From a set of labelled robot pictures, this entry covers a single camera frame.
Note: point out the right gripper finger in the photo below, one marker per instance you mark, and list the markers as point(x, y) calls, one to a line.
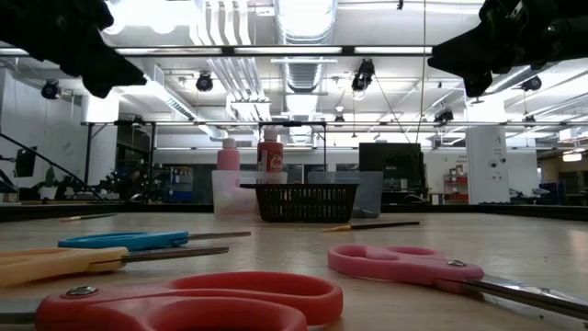
point(478, 83)
point(473, 50)

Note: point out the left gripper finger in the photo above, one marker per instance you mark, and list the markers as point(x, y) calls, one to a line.
point(112, 66)
point(98, 89)

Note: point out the light pink paint bottle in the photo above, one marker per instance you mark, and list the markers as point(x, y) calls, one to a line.
point(228, 158)

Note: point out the dark paintbrush orange tip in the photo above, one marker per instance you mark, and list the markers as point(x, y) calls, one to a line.
point(381, 225)

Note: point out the red paint bottle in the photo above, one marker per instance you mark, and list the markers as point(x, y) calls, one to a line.
point(270, 156)

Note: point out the black ceiling spotlight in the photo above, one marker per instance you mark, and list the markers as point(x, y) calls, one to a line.
point(49, 89)
point(204, 83)

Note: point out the white pillar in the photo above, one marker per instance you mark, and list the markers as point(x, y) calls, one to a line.
point(489, 161)

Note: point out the black box device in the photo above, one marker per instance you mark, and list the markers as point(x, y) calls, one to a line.
point(26, 162)

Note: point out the red shelf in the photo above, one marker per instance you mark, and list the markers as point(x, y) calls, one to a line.
point(455, 188)

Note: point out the black computer monitor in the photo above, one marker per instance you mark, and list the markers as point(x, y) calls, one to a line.
point(390, 165)

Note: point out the overhead beam with lights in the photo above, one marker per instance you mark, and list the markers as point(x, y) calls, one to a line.
point(349, 49)

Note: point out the thin wooden paintbrush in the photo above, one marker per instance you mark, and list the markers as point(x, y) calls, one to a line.
point(87, 216)

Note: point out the blue storage bins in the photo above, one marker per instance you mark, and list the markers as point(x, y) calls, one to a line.
point(177, 195)

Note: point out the blue scissors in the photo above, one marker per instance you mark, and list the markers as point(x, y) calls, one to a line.
point(124, 240)

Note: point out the grey plastic bin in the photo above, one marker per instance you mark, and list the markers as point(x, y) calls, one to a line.
point(369, 193)

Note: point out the clear plastic bin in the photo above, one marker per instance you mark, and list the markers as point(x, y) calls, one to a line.
point(229, 193)

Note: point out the orange scissors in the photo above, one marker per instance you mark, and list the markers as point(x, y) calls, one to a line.
point(46, 264)

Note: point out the pink scissors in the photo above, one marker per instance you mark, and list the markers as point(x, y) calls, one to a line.
point(404, 269)

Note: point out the black mesh basket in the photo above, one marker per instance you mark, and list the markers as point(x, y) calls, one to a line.
point(303, 202)

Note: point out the red scissors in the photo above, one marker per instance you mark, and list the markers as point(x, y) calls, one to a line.
point(115, 303)

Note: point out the black overhead camera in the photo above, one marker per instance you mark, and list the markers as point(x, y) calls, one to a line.
point(363, 76)

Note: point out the silver air duct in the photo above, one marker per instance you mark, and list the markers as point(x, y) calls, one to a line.
point(305, 18)

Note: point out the black metal table frame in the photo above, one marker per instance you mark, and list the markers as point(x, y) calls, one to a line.
point(292, 123)

